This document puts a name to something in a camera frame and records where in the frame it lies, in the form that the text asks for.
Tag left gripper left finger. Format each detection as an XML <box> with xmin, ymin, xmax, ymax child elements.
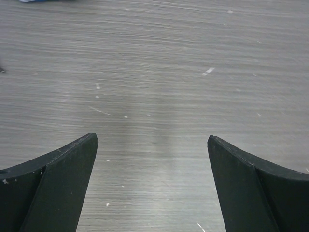
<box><xmin>0</xmin><ymin>133</ymin><xmax>98</xmax><ymax>232</ymax></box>

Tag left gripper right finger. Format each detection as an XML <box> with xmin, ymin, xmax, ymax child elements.
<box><xmin>207</xmin><ymin>135</ymin><xmax>309</xmax><ymax>232</ymax></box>

